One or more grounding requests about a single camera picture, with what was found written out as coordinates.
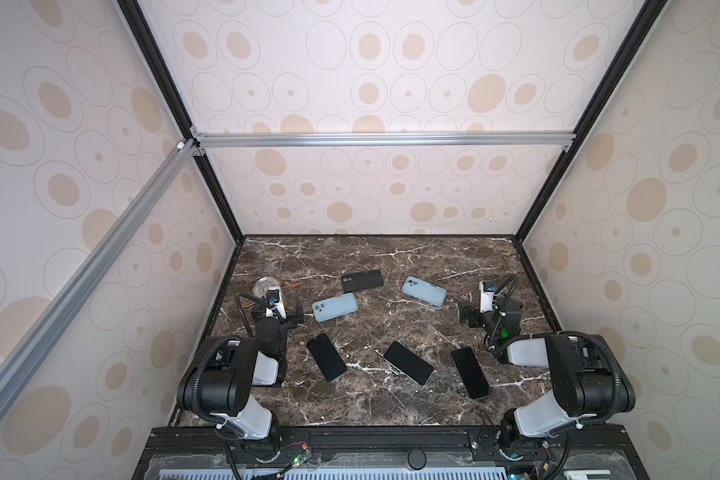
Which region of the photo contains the black phone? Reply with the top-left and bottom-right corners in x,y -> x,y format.
383,341 -> 434,385
306,333 -> 347,382
451,347 -> 490,400

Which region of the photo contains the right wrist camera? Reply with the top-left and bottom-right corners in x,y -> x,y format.
479,281 -> 498,314

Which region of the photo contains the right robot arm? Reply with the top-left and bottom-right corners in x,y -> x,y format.
458,275 -> 637,448

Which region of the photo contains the black base frame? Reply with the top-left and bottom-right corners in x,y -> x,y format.
133,425 -> 648,479

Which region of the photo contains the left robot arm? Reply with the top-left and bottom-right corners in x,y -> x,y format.
176,286 -> 303,442

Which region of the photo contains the black phone case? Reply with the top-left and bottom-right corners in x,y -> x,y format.
341,269 -> 384,293

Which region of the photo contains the aluminium rail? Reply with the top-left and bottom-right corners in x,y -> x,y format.
0,138 -> 197,421
195,130 -> 576,149

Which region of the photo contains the light blue case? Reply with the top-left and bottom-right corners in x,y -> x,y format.
312,293 -> 358,323
402,276 -> 447,307

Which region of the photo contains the aluminium rail left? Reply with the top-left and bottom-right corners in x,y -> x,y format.
0,138 -> 197,421

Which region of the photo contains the aluminium rail back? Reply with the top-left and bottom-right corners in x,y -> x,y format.
195,130 -> 576,149

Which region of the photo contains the wooden stick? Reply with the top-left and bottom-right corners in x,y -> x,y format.
252,277 -> 303,309

